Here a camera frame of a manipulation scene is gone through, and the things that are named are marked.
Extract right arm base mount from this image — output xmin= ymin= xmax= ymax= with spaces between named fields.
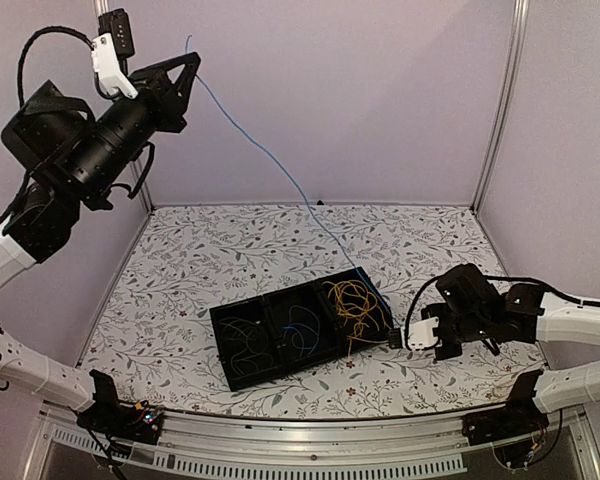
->
xmin=461 ymin=401 xmax=549 ymax=470

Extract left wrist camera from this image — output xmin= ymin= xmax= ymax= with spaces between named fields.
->
xmin=91 ymin=2 xmax=138 ymax=100

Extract aluminium front rail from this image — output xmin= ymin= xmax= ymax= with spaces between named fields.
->
xmin=23 ymin=404 xmax=600 ymax=479

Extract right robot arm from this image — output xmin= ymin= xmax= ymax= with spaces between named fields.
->
xmin=432 ymin=264 xmax=600 ymax=436

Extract black cables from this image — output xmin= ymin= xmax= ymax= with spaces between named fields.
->
xmin=219 ymin=314 xmax=276 ymax=376

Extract yellow cables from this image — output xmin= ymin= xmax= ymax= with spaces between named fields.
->
xmin=322 ymin=278 xmax=394 ymax=354

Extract right aluminium frame post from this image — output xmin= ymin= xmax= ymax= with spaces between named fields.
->
xmin=471 ymin=0 xmax=530 ymax=215

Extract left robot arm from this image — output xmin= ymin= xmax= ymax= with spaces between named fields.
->
xmin=0 ymin=52 xmax=201 ymax=434

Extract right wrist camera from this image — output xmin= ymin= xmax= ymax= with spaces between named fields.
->
xmin=387 ymin=316 xmax=439 ymax=351

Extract floral table mat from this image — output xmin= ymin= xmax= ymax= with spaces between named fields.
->
xmin=81 ymin=205 xmax=545 ymax=419

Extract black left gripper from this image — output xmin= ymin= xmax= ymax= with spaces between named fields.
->
xmin=69 ymin=55 xmax=207 ymax=200

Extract black three-compartment tray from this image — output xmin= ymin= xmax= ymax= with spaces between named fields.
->
xmin=210 ymin=267 xmax=394 ymax=392

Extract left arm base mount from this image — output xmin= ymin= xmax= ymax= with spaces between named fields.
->
xmin=77 ymin=401 xmax=165 ymax=445

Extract left arm black hose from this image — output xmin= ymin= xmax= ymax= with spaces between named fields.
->
xmin=14 ymin=27 xmax=99 ymax=109

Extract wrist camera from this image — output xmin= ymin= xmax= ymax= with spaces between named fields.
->
xmin=387 ymin=316 xmax=439 ymax=351
xmin=91 ymin=2 xmax=138 ymax=100

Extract blue cables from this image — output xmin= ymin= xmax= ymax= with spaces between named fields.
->
xmin=184 ymin=34 xmax=396 ymax=356

